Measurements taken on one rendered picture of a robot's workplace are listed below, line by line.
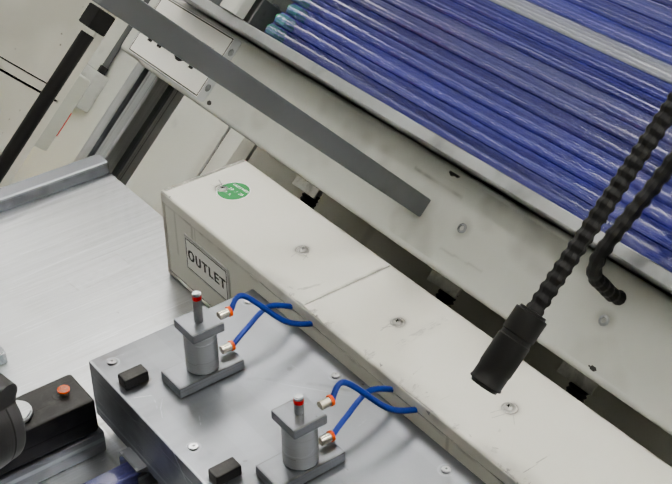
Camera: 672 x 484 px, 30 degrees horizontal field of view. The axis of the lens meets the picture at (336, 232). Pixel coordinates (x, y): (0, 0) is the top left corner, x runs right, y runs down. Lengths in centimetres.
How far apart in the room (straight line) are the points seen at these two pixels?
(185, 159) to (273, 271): 246
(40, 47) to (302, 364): 125
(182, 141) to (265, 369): 256
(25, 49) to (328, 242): 115
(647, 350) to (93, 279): 47
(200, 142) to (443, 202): 246
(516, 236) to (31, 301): 40
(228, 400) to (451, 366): 15
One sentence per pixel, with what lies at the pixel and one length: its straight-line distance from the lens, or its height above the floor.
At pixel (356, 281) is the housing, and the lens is 88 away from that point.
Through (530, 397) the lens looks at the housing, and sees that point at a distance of 79.
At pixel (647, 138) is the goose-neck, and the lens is 63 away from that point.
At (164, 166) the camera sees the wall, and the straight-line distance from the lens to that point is 339.
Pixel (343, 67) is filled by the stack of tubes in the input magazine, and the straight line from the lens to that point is 96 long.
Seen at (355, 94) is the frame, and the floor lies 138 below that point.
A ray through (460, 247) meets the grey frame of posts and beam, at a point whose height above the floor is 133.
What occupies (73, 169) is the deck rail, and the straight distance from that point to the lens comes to 117.
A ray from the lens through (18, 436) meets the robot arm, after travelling 65.
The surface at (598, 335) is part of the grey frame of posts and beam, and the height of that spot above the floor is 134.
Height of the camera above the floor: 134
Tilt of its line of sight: 3 degrees down
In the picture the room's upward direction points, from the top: 34 degrees clockwise
